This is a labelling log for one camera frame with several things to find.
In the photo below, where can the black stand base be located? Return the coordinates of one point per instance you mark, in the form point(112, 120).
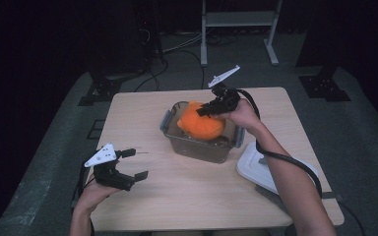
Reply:
point(103, 88)
point(323, 87)

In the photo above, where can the dark equipment tower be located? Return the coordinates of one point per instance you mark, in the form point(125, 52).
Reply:
point(151, 32)

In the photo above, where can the white box lid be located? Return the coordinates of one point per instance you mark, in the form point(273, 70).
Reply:
point(252, 167)

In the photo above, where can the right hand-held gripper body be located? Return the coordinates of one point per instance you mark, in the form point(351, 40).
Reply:
point(226, 100)

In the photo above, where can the orange plush toy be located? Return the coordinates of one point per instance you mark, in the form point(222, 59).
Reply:
point(200, 126)

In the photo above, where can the white metal stand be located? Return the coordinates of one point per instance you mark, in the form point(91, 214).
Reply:
point(239, 18)

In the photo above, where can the person's right hand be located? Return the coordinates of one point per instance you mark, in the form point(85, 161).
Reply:
point(244, 118)

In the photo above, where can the clear grey storage box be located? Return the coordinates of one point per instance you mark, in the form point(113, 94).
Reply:
point(200, 152)

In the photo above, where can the grey tape strip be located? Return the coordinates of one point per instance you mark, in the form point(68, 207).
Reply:
point(334, 195)

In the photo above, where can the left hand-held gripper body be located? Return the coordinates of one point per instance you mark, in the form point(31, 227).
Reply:
point(111, 178)

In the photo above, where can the grey fuzzy cloth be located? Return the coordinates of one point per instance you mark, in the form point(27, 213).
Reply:
point(269, 196)

